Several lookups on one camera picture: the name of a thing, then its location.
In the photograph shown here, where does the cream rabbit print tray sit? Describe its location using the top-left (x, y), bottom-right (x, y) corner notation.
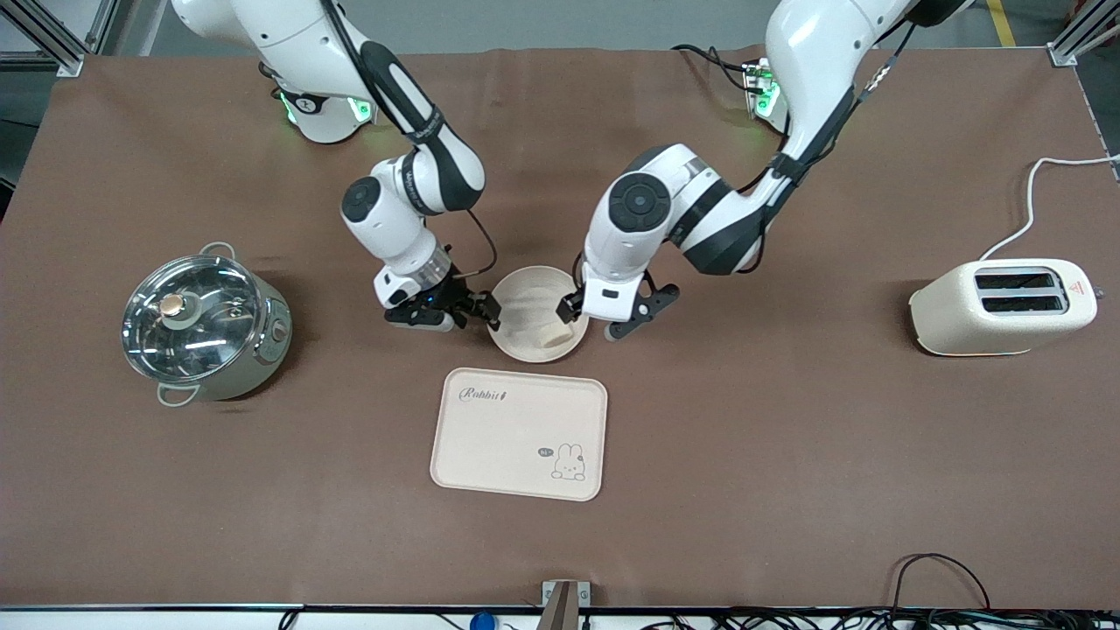
top-left (430, 367), bottom-right (609, 502)

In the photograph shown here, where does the black cable bundle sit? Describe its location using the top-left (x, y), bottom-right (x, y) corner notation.
top-left (612, 608), bottom-right (1120, 630)

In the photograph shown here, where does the grey metal bracket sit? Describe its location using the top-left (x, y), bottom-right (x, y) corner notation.
top-left (542, 580), bottom-right (592, 630)

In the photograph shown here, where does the brown table cover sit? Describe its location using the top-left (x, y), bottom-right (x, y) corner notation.
top-left (0, 44), bottom-right (1120, 611)

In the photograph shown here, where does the white toaster power cable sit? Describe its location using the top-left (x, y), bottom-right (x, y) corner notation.
top-left (978, 154), bottom-right (1120, 262)

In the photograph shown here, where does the black looped cable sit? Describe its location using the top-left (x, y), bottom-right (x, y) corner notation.
top-left (888, 553), bottom-right (992, 613)

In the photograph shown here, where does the cream two-slot toaster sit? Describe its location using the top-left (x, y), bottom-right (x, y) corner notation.
top-left (908, 258), bottom-right (1099, 357)

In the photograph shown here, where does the aluminium frame post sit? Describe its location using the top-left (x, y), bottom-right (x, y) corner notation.
top-left (1048, 0), bottom-right (1120, 67)
top-left (0, 0), bottom-right (119, 78)

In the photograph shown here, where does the glass pot lid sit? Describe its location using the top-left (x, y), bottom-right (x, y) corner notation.
top-left (121, 255), bottom-right (268, 383)

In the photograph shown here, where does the round cream plate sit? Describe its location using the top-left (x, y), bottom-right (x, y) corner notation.
top-left (487, 265), bottom-right (591, 364)

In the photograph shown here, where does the black arm base cable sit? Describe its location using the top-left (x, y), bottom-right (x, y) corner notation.
top-left (672, 44), bottom-right (762, 93)

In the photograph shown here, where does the pale green electric pot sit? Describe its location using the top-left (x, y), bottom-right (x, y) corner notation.
top-left (121, 242), bottom-right (293, 408)

